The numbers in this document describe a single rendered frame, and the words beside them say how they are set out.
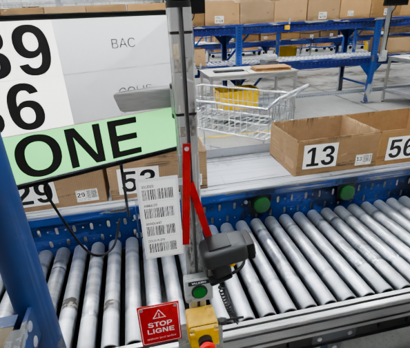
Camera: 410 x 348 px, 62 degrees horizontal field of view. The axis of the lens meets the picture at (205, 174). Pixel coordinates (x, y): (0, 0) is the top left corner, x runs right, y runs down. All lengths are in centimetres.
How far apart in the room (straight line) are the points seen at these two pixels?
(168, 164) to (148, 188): 64
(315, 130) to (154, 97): 122
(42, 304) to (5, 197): 10
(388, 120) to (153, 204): 157
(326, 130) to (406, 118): 46
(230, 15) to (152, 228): 538
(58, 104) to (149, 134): 20
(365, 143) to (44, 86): 131
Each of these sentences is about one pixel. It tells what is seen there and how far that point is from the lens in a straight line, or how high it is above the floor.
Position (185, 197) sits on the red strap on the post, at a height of 119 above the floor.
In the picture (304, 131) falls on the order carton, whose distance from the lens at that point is 180.
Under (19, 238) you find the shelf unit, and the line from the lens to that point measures 27.
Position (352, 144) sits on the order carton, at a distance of 160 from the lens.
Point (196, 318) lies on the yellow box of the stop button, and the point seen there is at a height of 88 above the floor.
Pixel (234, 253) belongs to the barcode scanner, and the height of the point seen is 107.
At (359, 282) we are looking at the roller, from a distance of 123.
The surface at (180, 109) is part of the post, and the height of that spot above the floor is 138.
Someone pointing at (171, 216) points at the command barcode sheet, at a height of 115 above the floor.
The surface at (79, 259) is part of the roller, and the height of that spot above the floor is 75.
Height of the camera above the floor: 154
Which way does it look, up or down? 25 degrees down
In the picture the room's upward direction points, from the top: 2 degrees counter-clockwise
